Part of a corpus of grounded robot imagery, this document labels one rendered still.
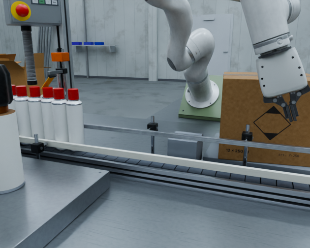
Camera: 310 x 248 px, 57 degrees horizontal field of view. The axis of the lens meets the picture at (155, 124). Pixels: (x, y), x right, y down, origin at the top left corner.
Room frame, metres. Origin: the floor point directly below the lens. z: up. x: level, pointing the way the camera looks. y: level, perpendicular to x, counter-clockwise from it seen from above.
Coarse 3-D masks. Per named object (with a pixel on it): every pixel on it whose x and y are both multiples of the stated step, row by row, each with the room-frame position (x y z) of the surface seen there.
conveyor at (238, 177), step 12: (84, 156) 0.85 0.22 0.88; (96, 156) 0.84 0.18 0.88; (108, 156) 0.84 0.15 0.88; (168, 168) 0.75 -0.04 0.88; (180, 168) 0.75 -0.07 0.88; (192, 168) 0.75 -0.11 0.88; (240, 180) 0.68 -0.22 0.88; (252, 180) 0.68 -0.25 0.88; (264, 180) 0.68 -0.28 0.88; (276, 180) 0.69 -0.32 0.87
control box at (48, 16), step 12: (12, 0) 0.97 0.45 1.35; (24, 0) 0.99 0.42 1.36; (12, 12) 0.97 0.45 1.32; (36, 12) 1.01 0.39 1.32; (48, 12) 1.04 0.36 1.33; (60, 12) 1.06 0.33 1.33; (12, 24) 0.99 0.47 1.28; (24, 24) 1.00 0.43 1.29; (36, 24) 1.02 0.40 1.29; (48, 24) 1.04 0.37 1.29; (60, 24) 1.06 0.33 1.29
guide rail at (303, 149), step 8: (96, 128) 0.91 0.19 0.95; (104, 128) 0.90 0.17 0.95; (112, 128) 0.89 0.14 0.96; (120, 128) 0.88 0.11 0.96; (128, 128) 0.88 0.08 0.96; (160, 136) 0.84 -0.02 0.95; (168, 136) 0.83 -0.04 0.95; (176, 136) 0.82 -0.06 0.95; (184, 136) 0.81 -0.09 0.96; (192, 136) 0.80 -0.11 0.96; (200, 136) 0.80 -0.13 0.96; (208, 136) 0.80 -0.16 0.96; (232, 144) 0.76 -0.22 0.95; (240, 144) 0.75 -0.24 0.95; (248, 144) 0.75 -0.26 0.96; (256, 144) 0.74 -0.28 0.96; (264, 144) 0.73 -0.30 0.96; (272, 144) 0.73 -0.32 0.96; (280, 144) 0.73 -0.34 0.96; (304, 152) 0.70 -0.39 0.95
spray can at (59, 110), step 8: (56, 88) 0.92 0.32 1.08; (56, 96) 0.90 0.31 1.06; (56, 104) 0.89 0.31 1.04; (64, 104) 0.91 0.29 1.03; (56, 112) 0.90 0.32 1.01; (64, 112) 0.90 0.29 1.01; (56, 120) 0.90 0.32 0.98; (64, 120) 0.90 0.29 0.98; (56, 128) 0.90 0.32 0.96; (64, 128) 0.90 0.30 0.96; (56, 136) 0.90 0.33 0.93; (64, 136) 0.90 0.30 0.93
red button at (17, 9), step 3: (18, 6) 0.96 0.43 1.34; (21, 6) 0.96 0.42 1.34; (24, 6) 0.97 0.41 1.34; (15, 9) 0.96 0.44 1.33; (18, 9) 0.96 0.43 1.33; (21, 9) 0.96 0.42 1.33; (24, 9) 0.96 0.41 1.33; (27, 9) 0.97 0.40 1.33; (18, 12) 0.96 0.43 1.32; (21, 12) 0.96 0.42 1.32; (24, 12) 0.96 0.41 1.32; (27, 12) 0.97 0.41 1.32; (21, 15) 0.96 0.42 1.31; (24, 15) 0.97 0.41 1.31
